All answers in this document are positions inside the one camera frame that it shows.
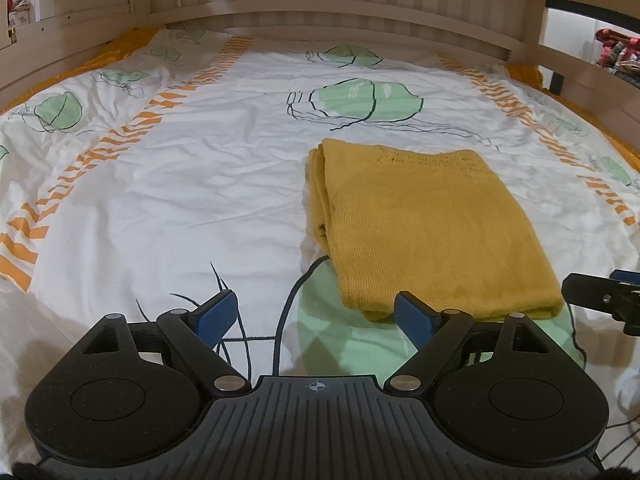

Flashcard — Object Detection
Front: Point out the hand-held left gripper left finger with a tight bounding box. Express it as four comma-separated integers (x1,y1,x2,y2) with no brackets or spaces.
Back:
80,289,252,395

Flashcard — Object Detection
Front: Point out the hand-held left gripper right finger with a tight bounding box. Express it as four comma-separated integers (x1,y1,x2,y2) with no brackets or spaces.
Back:
384,291,543,395

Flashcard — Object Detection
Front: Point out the mustard yellow knit sweater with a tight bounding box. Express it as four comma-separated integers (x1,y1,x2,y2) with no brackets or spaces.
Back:
306,137,567,324

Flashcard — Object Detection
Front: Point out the colourful clothes pile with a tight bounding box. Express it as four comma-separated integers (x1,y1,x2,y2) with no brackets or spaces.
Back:
594,27,640,76

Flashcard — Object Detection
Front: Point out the white leaf-print blanket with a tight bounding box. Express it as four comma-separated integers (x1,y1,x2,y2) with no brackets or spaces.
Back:
0,27,640,463

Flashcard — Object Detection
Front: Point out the floral cloth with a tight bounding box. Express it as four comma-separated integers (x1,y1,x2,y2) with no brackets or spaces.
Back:
7,0,35,41

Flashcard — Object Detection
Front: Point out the wooden bed frame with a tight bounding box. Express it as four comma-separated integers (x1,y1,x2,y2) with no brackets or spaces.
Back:
0,0,640,111

